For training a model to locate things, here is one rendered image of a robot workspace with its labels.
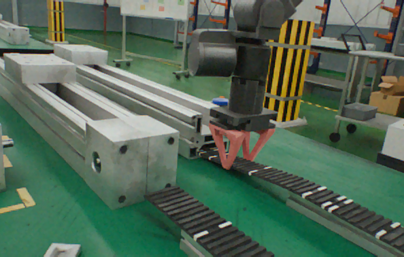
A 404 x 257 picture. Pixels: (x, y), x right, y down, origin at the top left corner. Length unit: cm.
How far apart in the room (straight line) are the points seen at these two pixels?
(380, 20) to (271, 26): 830
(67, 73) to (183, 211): 51
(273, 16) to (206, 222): 30
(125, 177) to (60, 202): 9
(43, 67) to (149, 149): 41
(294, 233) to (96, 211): 25
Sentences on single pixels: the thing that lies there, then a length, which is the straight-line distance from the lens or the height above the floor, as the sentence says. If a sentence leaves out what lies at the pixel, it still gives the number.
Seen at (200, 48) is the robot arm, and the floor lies 99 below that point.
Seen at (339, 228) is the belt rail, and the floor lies 79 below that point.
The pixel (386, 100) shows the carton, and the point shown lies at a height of 17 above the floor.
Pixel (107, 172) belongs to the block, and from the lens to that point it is 48.
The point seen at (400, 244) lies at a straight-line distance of 46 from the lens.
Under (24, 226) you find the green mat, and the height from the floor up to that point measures 78.
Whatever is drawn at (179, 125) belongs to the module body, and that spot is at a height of 84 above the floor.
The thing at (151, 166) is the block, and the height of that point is 83.
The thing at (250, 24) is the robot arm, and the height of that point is 103.
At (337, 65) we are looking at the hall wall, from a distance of 920.
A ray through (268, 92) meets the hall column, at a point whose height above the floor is 32.
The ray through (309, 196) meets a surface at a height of 81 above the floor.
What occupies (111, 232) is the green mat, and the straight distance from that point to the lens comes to 44.
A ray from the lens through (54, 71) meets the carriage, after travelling 83.
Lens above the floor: 103
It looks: 17 degrees down
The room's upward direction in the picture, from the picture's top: 5 degrees clockwise
